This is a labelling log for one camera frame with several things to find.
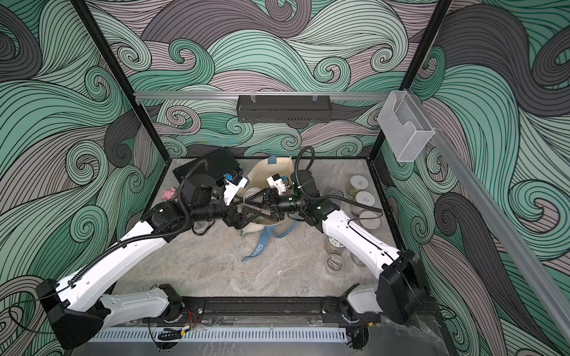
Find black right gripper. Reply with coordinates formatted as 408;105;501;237
249;189;308;221

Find pink small toy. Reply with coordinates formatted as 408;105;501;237
162;188;178;201

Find clear red label jar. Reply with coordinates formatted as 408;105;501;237
325;254;345;275

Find clear acrylic wall box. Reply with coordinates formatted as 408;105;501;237
378;90;434;163

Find white slotted cable duct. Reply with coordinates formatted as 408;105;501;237
90;326;347;344

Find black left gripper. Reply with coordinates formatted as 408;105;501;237
189;195;260;230

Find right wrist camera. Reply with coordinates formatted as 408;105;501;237
267;174;289;196

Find black hard case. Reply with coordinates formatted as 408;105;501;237
173;148;243;186

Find black perforated wall shelf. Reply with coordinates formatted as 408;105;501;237
236;96;333;124

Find green label seed jar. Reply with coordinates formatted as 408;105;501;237
347;174;369;199

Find beige canvas tote bag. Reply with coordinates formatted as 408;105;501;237
239;157;297;262

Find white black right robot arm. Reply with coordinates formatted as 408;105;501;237
243;188;427;324

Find aluminium wall rail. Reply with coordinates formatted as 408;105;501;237
134;90;390;102

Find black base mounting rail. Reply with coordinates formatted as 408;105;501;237
88;296;402;325

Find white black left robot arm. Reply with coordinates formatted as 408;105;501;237
36;202;258;350

